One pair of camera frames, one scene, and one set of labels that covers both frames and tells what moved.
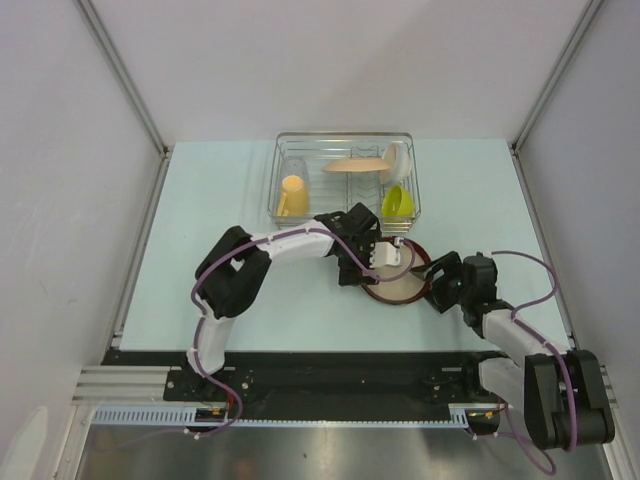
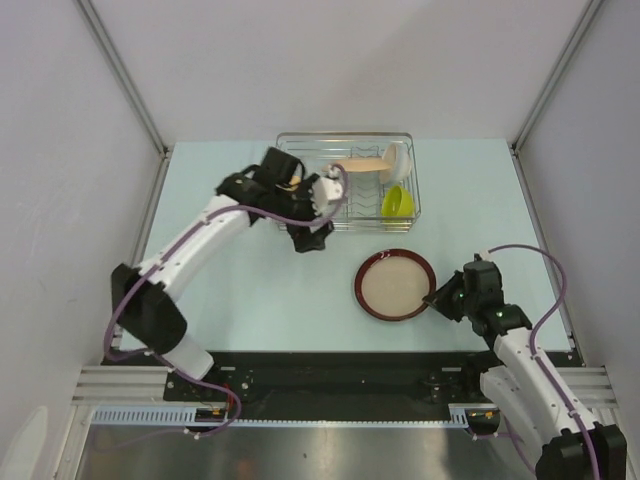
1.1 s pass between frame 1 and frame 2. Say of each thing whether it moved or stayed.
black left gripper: moved
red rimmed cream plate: moved
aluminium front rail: stayed
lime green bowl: stayed
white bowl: stayed
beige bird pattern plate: stayed
